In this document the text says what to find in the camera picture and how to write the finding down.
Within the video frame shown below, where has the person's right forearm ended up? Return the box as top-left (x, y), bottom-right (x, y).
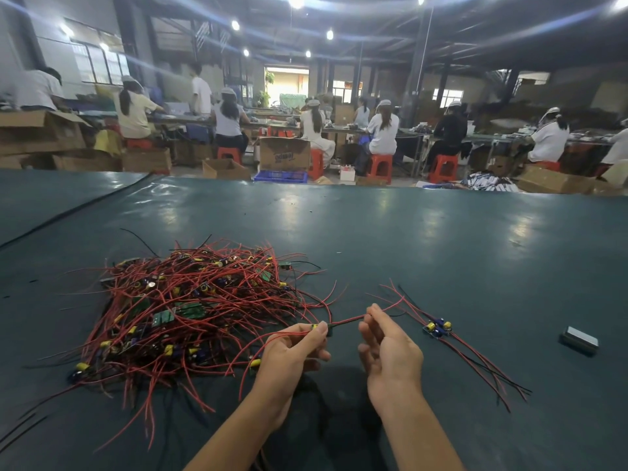
top-left (375, 392), bottom-right (465, 471)

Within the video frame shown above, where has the small black grey block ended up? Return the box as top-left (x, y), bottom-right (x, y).
top-left (559, 325), bottom-right (600, 356)

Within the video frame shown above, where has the person's right hand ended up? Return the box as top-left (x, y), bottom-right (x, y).
top-left (357, 303), bottom-right (426, 420)

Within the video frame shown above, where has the person's left hand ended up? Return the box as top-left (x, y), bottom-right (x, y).
top-left (250, 321), bottom-right (333, 430)

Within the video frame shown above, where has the pile of red-wired boards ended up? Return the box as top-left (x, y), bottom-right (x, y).
top-left (0, 235), bottom-right (335, 452)

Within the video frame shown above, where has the large open cardboard box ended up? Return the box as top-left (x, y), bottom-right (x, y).
top-left (0, 109), bottom-right (92, 156)

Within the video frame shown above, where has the person's left forearm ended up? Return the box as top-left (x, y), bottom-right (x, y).
top-left (183, 397), bottom-right (286, 471)

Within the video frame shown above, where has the grid window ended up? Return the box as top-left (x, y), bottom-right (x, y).
top-left (63, 19), bottom-right (129, 86)

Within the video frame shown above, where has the dark green table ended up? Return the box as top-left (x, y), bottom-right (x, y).
top-left (0, 169), bottom-right (628, 471)

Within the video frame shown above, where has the yellow sack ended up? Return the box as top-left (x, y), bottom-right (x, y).
top-left (93, 129), bottom-right (126, 156)

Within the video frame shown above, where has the heap of black white items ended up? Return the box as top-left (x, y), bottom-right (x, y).
top-left (463, 171), bottom-right (521, 194)

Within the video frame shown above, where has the blue plastic crate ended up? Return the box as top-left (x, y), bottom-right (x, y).
top-left (252, 170), bottom-right (309, 184)

